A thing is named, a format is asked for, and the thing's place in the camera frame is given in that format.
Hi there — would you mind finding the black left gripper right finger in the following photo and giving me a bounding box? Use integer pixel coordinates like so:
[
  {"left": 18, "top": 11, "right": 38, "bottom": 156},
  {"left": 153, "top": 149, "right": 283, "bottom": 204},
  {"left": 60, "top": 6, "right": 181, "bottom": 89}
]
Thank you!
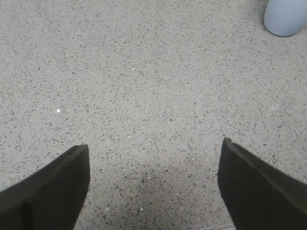
[{"left": 218, "top": 138, "right": 307, "bottom": 230}]

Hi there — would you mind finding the blue plastic cup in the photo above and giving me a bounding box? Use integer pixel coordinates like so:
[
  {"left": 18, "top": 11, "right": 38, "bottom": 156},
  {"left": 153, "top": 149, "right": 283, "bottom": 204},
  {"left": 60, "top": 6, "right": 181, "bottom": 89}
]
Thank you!
[{"left": 263, "top": 0, "right": 307, "bottom": 37}]

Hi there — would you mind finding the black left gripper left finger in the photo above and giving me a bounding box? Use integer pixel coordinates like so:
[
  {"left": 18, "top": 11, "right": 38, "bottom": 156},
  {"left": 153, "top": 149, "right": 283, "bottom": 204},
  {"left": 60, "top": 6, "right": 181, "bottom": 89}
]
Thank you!
[{"left": 0, "top": 145, "right": 90, "bottom": 230}]

